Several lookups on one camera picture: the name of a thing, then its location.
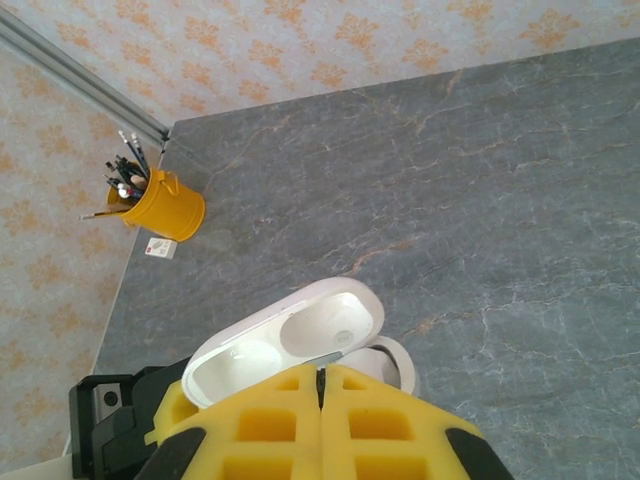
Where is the aluminium frame post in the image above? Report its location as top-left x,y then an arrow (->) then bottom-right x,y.
0,3 -> 171,147

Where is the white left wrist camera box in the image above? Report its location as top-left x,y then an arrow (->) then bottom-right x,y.
0,452 -> 74,480

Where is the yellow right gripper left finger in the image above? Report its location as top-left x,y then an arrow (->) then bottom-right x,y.
134,363 -> 324,480

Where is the yellow pencil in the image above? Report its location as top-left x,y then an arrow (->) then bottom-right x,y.
77,208 -> 129,222

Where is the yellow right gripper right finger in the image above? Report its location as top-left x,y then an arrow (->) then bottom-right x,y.
319,363 -> 516,480

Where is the black pen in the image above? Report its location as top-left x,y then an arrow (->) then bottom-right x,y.
103,158 -> 139,189

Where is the white staple box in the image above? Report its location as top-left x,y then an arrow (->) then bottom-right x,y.
145,236 -> 179,261

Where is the white earbud charging case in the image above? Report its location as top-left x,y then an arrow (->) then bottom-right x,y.
181,276 -> 422,409

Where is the yellow metal pen bucket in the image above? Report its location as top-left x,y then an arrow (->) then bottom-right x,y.
119,167 -> 207,244

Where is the dark pencil with white end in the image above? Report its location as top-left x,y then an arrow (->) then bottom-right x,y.
130,131 -> 151,177
117,129 -> 147,177

